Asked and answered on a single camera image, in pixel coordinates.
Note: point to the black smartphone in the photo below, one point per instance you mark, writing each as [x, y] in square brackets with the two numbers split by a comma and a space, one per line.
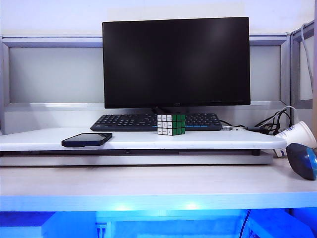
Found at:
[85, 139]

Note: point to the Rubik's cube with white stickers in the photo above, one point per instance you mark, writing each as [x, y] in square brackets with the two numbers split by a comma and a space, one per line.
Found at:
[164, 125]

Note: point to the white desk riser platform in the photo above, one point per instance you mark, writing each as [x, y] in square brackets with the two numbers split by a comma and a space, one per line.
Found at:
[138, 142]

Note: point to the black computer keyboard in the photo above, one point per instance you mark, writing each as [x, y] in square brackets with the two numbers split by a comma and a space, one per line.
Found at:
[123, 122]

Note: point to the black computer monitor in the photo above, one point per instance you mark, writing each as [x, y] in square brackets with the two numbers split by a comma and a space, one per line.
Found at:
[175, 62]

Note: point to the white paper cup blue print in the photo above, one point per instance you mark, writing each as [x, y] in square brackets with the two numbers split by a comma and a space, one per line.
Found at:
[301, 135]

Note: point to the grey and blue computer mouse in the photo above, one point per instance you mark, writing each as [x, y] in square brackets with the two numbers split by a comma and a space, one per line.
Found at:
[297, 160]

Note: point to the narrow grey framed partition panel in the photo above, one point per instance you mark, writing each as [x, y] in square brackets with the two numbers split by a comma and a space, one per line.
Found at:
[305, 74]

